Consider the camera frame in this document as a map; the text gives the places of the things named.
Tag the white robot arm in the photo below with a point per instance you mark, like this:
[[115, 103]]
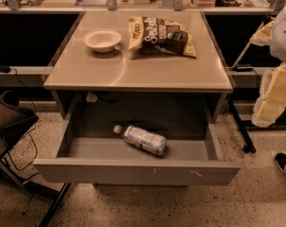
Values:
[[278, 36]]

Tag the brown office chair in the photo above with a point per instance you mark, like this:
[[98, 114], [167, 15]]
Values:
[[15, 122]]

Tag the black power adapter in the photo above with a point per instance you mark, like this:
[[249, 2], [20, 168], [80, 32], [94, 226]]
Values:
[[4, 68]]

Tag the black table leg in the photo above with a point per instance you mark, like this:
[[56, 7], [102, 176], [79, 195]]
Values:
[[248, 146]]

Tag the brown chip bag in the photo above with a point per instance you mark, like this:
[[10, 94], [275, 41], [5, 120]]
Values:
[[164, 35]]

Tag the white rod stand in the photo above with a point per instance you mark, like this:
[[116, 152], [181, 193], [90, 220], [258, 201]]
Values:
[[237, 66]]

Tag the open grey top drawer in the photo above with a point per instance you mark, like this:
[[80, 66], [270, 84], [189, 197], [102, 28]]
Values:
[[90, 152]]

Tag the blue plastic water bottle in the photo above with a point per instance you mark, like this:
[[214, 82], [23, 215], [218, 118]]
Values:
[[140, 138]]

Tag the white bowl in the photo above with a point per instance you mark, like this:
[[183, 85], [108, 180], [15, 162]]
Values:
[[102, 40]]

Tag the grey cabinet counter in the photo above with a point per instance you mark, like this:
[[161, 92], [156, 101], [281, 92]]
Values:
[[79, 69]]

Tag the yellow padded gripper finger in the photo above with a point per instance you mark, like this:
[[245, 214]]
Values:
[[271, 103], [262, 36]]

